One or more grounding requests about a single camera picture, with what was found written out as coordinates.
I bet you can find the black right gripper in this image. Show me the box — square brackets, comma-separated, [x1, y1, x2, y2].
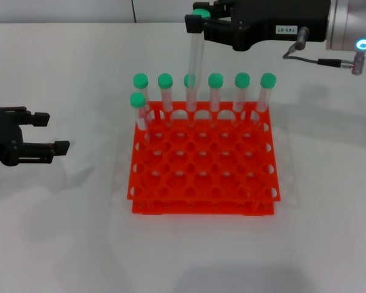
[185, 0, 332, 52]

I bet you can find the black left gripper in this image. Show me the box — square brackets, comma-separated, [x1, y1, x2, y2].
[0, 104, 71, 168]

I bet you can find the clear tube with green cap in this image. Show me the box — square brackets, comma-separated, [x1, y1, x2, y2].
[231, 72, 251, 123]
[157, 73, 174, 128]
[207, 73, 224, 128]
[183, 73, 199, 128]
[185, 8, 211, 91]
[129, 92, 152, 143]
[132, 73, 153, 129]
[253, 73, 277, 125]

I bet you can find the orange test tube rack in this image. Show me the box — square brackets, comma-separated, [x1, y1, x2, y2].
[126, 100, 282, 216]

